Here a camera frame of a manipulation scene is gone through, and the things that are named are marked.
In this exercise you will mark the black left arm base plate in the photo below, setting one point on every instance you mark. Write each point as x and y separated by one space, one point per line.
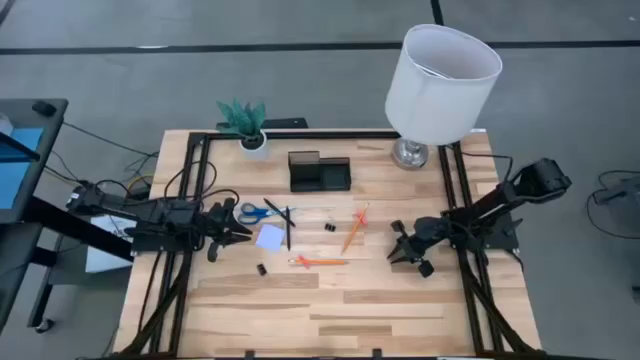
150 242

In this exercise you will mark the white box under desk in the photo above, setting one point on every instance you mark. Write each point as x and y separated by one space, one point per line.
102 255

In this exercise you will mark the black flat box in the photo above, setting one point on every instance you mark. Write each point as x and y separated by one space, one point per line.
285 123

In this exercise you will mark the black computer mouse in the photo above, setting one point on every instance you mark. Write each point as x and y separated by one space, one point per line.
44 108

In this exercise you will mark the green plant in white pot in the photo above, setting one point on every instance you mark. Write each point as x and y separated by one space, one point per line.
245 120

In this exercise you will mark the dark side desk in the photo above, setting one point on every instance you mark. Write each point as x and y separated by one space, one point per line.
55 150

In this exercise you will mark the white shade silver table lamp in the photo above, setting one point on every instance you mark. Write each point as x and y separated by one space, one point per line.
440 100

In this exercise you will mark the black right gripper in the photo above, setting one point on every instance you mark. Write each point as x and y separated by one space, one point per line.
430 232

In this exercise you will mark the metal phone stand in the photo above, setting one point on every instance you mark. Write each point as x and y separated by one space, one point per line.
261 269

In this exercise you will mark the black aluminium table frame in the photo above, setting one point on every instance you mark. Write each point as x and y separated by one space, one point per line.
300 135

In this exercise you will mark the dark floor device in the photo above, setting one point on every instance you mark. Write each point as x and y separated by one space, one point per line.
625 192

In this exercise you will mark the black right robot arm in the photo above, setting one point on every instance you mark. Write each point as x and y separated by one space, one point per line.
500 197

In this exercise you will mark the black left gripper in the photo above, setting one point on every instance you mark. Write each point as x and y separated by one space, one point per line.
215 227

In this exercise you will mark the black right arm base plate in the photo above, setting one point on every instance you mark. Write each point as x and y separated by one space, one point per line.
505 235

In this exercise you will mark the pale sticky note pad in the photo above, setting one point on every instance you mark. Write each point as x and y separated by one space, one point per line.
270 237

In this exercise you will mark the orange pencil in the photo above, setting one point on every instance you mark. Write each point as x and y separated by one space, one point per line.
325 261
352 232

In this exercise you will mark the blue desk mat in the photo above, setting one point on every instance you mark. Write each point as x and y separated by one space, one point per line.
20 185

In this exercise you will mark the black pen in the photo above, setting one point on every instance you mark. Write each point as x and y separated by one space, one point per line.
288 235
279 212

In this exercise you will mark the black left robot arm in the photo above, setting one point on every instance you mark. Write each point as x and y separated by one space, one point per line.
165 215

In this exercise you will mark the black mesh desk organizer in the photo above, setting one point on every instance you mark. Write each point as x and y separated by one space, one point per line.
320 175

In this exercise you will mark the black binder clip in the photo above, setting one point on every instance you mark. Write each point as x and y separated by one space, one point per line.
330 227

